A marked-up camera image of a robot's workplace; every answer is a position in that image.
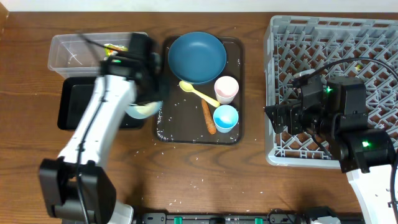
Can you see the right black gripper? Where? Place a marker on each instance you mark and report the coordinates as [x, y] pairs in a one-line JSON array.
[[288, 117]]

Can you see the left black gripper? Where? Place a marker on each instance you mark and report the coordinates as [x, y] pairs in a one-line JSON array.
[[152, 88]]

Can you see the yellow green snack wrapper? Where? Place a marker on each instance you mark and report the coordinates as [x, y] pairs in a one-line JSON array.
[[111, 49]]

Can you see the light blue bowl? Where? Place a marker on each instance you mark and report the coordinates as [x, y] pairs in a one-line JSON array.
[[143, 111]]

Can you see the dark blue plate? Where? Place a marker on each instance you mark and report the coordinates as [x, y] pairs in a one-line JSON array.
[[197, 57]]

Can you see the light blue plastic cup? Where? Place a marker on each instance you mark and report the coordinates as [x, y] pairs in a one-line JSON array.
[[225, 118]]

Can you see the pink plastic cup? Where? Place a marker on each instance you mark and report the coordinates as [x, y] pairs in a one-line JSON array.
[[226, 88]]

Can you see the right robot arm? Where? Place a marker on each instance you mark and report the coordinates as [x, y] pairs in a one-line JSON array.
[[336, 112]]

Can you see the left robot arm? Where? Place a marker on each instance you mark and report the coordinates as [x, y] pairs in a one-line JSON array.
[[75, 186]]

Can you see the clear plastic waste bin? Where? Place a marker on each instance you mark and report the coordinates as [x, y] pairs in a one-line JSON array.
[[70, 56]]

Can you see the grey dishwasher rack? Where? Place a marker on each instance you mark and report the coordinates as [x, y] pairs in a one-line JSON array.
[[295, 43]]

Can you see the yellow plastic spoon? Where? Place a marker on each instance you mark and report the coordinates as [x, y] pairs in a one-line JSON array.
[[187, 87]]

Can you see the dark brown serving tray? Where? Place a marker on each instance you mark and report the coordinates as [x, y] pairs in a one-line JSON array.
[[181, 118]]

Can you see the black rectangular tray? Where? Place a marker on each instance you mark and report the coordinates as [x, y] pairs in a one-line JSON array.
[[74, 102]]

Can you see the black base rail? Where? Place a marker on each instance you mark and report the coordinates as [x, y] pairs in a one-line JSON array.
[[275, 216]]

